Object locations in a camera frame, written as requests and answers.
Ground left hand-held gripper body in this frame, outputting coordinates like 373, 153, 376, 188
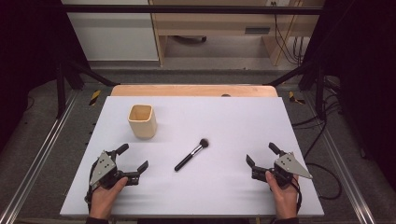
89, 148, 141, 189

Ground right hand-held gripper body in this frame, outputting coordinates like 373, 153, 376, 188
251, 151, 314, 188

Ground beige square cup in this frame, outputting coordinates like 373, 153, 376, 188
127, 104, 158, 140

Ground black makeup brush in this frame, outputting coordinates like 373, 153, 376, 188
174, 138, 210, 173

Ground person's left hand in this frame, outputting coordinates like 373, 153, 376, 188
89, 176, 129, 220

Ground person's right hand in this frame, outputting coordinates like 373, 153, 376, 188
264, 170, 301, 220

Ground yellow black floor tape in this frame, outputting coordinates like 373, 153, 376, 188
288, 91, 306, 105
89, 90, 103, 106

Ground white table board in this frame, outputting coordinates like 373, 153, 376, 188
59, 95, 325, 217

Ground black metal stand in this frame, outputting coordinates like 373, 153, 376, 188
264, 59, 328, 121
55, 59, 120, 119

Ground wooden table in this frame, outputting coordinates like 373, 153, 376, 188
110, 84, 278, 98

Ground white cabinet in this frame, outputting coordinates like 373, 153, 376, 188
61, 0, 160, 62

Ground black curtain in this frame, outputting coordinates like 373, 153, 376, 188
301, 0, 396, 190
0, 0, 92, 152

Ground grey desk socket strip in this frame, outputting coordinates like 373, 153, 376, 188
244, 27, 272, 35

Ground light wooden desk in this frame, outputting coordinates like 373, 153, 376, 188
148, 0, 325, 67

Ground left hand-held gripper cable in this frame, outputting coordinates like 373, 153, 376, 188
84, 161, 101, 213

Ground hand-held gripper cable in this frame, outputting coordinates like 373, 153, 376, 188
84, 161, 101, 213
290, 176, 304, 216

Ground right hand-held gripper cable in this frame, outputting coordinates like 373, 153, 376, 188
290, 176, 304, 216

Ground black floor cable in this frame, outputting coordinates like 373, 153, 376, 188
291, 92, 344, 201

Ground aluminium floor rail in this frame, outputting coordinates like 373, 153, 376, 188
0, 90, 79, 224
303, 92, 378, 224

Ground hanging black cables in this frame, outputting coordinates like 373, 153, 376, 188
271, 1, 305, 66

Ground black horizontal frame bar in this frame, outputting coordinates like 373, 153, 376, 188
62, 4, 323, 15

